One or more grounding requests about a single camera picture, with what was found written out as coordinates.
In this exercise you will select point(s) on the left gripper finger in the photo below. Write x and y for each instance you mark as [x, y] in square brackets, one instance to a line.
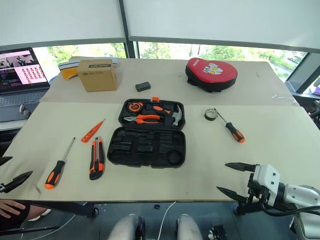
[4, 160]
[17, 180]

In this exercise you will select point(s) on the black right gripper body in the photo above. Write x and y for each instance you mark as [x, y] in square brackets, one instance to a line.
[251, 206]

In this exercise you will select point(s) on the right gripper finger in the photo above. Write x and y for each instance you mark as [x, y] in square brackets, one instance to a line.
[233, 195]
[242, 167]

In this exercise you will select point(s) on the short black orange screwdriver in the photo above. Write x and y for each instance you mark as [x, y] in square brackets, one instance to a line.
[233, 131]

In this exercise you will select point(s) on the black tape roll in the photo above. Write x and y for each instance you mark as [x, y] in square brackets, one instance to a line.
[209, 118]

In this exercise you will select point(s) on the orange black utility knife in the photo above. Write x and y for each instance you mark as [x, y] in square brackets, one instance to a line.
[97, 162]

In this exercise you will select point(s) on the orange test pen screwdriver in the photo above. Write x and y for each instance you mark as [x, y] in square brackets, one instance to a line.
[90, 132]

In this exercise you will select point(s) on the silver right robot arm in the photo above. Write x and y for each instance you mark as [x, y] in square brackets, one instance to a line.
[300, 195]

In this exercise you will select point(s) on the black tool case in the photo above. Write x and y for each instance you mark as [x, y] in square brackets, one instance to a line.
[147, 150]

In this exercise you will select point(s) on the bare person hand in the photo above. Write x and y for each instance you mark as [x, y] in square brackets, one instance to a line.
[10, 208]

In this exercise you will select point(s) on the long black orange screwdriver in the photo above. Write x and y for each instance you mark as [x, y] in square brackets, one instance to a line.
[55, 173]

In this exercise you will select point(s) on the black boxy device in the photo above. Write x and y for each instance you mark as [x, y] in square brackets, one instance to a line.
[218, 233]

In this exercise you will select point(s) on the white shoe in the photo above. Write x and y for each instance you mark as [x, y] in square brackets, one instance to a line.
[40, 215]

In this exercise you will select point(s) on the person in black shorts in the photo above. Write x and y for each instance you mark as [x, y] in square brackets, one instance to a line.
[15, 222]

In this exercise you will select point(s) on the grey rounded shape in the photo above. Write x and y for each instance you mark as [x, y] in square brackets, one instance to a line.
[187, 228]
[125, 228]

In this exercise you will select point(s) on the grey laptop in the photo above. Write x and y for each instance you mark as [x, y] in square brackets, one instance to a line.
[22, 72]

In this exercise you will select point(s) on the red black boxing pad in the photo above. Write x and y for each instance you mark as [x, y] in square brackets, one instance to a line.
[212, 72]

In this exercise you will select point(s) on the yellow grey striped pad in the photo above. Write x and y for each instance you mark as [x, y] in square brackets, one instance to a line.
[66, 70]

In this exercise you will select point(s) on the orange black tape measure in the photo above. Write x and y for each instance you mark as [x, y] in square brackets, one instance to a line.
[134, 106]

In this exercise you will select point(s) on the brown cardboard box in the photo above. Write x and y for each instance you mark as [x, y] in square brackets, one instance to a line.
[98, 77]

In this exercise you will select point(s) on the small black box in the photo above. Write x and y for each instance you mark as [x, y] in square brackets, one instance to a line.
[143, 86]

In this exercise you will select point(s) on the white roller blind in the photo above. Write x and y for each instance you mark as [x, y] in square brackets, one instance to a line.
[60, 20]
[220, 20]

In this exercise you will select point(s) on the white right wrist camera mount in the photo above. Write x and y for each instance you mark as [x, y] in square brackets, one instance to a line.
[267, 177]

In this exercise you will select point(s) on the black table leg frame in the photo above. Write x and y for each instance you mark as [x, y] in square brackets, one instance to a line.
[75, 208]

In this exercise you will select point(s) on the dark window frame post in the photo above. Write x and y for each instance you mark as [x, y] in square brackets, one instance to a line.
[302, 72]
[130, 30]

